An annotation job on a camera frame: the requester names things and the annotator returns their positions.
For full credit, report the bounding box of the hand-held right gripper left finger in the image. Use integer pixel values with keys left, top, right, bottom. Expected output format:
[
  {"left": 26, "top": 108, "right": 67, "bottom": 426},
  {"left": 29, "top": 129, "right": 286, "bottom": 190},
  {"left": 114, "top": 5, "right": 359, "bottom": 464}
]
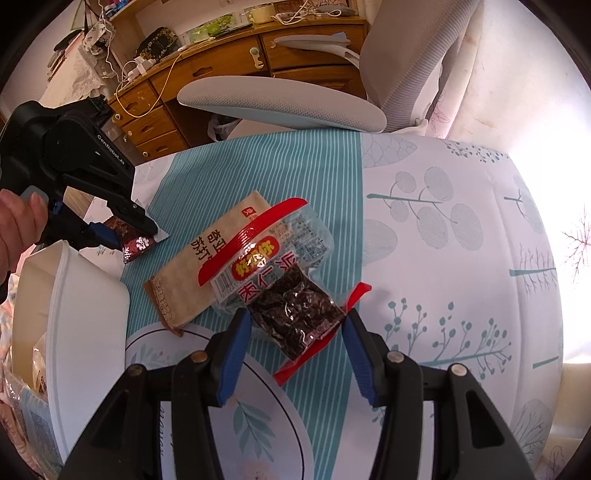
[{"left": 60, "top": 308, "right": 253, "bottom": 480}]

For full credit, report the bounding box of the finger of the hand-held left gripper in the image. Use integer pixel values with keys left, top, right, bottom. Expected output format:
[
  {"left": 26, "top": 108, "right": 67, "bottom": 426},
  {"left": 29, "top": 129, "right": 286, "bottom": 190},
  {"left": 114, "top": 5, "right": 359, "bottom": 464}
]
[
  {"left": 110, "top": 199, "right": 161, "bottom": 239},
  {"left": 50, "top": 222, "right": 124, "bottom": 253}
]

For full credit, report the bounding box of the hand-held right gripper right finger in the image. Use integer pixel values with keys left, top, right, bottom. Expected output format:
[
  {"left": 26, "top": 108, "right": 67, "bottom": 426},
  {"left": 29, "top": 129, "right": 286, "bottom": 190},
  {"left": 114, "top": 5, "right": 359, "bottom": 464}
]
[{"left": 341, "top": 308, "right": 536, "bottom": 480}]

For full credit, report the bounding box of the dark red snowflake packet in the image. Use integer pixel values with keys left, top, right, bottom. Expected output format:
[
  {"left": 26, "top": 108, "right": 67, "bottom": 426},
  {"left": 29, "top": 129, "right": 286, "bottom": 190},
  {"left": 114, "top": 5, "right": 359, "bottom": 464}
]
[{"left": 102, "top": 217, "right": 170, "bottom": 265}]

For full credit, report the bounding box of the white plastic storage box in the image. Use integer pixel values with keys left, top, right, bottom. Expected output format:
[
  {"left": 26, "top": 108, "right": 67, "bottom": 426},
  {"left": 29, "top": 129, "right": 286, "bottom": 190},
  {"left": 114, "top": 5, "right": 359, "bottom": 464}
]
[{"left": 10, "top": 240, "right": 131, "bottom": 464}]

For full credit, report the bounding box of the red-edged date packet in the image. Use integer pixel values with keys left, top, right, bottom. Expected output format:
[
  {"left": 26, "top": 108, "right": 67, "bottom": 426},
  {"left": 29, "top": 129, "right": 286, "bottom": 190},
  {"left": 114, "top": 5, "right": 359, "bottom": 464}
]
[{"left": 198, "top": 198, "right": 373, "bottom": 387}]

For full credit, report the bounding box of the person's left hand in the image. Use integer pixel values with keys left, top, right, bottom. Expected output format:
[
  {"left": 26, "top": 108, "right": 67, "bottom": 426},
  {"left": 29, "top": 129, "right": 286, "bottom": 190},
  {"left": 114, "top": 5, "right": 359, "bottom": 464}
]
[{"left": 0, "top": 188, "right": 49, "bottom": 283}]

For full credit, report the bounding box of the white lace cover cloth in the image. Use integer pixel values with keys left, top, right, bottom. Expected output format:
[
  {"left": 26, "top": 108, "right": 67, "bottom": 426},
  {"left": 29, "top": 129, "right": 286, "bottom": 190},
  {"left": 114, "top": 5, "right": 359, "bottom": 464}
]
[{"left": 39, "top": 44, "right": 118, "bottom": 109}]

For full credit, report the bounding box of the beige cracker packet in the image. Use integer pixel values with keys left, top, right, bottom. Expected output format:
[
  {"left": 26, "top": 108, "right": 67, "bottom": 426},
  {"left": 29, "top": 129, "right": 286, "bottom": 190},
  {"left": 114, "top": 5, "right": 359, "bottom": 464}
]
[{"left": 142, "top": 189, "right": 274, "bottom": 339}]

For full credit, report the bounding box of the white power strip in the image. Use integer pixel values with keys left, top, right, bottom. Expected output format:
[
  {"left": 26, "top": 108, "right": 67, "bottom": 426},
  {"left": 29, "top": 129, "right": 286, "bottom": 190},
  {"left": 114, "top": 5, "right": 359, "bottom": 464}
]
[{"left": 121, "top": 56, "right": 155, "bottom": 79}]

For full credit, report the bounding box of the white patterned pouch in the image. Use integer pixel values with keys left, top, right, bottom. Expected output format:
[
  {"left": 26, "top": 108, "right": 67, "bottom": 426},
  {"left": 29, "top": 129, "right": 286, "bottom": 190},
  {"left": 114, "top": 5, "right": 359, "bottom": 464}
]
[{"left": 83, "top": 19, "right": 117, "bottom": 54}]

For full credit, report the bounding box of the trash bin with plastic bag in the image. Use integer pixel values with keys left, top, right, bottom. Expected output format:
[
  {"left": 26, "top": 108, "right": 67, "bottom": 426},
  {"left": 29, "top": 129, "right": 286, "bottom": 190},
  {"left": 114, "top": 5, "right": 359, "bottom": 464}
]
[{"left": 206, "top": 114, "right": 243, "bottom": 143}]

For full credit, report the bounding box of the black patterned bag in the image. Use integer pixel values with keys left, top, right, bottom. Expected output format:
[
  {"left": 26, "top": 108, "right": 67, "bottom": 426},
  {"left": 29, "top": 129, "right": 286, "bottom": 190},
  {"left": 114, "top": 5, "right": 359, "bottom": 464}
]
[{"left": 137, "top": 27, "right": 180, "bottom": 60}]

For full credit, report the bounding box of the wooden desk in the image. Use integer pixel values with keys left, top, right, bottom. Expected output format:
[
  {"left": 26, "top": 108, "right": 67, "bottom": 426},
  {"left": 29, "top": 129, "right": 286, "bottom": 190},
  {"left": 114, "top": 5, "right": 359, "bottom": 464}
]
[{"left": 108, "top": 18, "right": 370, "bottom": 163}]

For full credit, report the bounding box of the grey office chair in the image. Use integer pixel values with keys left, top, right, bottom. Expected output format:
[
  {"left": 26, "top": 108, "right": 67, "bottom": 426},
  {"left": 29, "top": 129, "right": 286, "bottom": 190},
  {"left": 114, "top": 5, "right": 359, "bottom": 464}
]
[{"left": 177, "top": 0, "right": 483, "bottom": 136}]

